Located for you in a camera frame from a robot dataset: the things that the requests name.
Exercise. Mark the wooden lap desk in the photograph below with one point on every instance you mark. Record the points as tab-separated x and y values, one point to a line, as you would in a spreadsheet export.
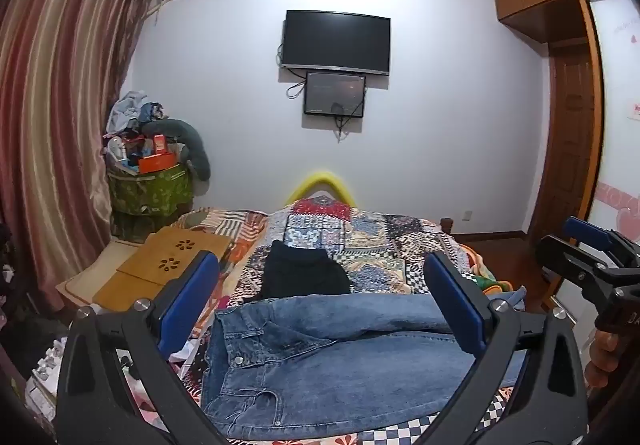
165	250

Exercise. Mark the beige flat board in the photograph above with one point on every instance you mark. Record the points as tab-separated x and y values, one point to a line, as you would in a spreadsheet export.
82	281

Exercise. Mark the white patterned cloth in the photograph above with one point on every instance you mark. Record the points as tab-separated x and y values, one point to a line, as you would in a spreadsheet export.
45	370

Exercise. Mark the white wall socket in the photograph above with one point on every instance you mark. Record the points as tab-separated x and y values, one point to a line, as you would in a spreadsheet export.
468	215

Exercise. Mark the yellow headboard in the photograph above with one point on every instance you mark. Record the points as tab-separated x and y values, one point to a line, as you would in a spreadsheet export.
320	177

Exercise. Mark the dark wooden bedpost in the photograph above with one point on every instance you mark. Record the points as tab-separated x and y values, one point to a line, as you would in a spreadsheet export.
446	226

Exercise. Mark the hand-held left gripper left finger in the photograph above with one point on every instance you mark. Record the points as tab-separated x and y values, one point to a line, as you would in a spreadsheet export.
187	307

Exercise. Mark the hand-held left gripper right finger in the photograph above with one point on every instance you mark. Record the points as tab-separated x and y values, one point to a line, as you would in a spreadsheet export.
457	310

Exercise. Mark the orange box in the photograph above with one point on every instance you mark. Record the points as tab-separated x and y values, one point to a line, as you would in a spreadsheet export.
157	164

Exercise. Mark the grey curved pillow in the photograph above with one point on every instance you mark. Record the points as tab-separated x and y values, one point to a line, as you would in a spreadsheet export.
197	150

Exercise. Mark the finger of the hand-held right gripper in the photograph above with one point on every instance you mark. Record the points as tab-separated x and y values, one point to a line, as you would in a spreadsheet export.
590	232
565	262

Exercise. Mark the large black wall television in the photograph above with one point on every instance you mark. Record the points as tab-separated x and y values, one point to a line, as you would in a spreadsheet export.
335	42

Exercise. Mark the pile of clothes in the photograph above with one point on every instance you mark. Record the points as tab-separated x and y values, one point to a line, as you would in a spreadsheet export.
132	112

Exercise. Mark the colourful fleece blanket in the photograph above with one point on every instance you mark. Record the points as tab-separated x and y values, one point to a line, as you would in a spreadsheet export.
495	286

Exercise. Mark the patchwork printed bedsheet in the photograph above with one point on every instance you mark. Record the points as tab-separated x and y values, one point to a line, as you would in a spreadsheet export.
370	230

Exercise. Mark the green storage bag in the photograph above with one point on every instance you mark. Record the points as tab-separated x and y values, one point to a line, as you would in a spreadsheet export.
150	195

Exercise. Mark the small black wall monitor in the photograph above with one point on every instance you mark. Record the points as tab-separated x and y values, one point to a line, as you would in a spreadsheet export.
332	95

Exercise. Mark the person's right hand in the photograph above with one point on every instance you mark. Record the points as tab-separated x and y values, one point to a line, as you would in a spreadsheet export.
600	360

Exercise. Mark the black garment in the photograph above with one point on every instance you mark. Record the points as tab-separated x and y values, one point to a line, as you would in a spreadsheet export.
300	272

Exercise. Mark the striped pink curtain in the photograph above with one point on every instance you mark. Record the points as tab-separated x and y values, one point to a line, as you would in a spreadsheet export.
55	100

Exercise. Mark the brown wooden door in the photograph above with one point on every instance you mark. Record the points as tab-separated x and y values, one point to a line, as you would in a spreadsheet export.
570	135

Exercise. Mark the blue denim pants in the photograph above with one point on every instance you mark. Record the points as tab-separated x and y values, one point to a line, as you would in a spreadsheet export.
325	365

